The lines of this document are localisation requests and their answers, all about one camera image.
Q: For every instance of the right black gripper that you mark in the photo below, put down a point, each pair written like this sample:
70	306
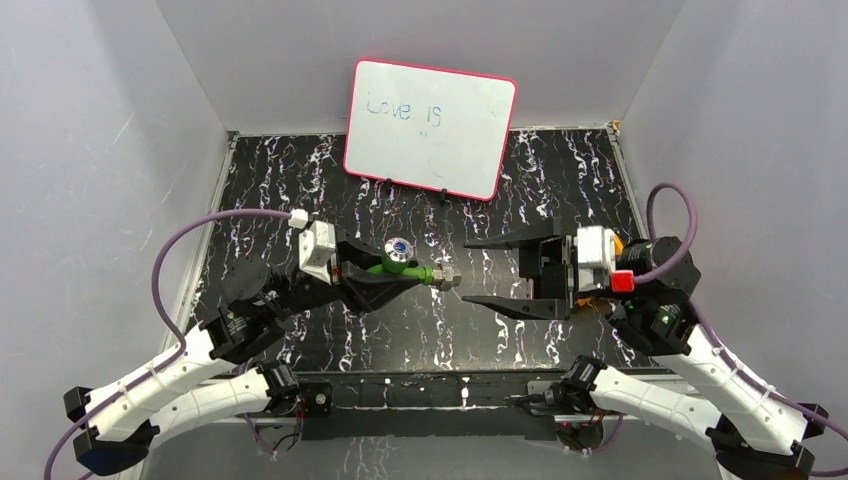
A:
549	263

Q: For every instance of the green water faucet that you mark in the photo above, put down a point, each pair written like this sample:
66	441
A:
398	259

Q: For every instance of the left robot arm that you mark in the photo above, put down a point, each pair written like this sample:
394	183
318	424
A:
213	371

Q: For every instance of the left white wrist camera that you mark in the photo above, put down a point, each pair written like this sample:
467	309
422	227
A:
317	251

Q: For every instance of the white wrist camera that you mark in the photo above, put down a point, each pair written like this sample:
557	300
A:
622	280
317	251

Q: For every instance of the orange parts bin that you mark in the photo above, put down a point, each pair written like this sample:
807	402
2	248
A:
596	249

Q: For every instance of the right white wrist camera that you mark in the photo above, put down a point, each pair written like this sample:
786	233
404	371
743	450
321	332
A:
622	280

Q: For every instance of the silver hex nut fitting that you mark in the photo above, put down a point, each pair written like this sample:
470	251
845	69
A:
446	277

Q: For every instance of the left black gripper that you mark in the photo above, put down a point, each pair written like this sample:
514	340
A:
341	270

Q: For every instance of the pink framed whiteboard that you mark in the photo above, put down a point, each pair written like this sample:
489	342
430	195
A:
430	128

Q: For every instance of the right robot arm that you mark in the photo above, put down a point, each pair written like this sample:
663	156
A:
732	413

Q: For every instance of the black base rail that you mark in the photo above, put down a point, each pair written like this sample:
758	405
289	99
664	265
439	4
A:
455	403

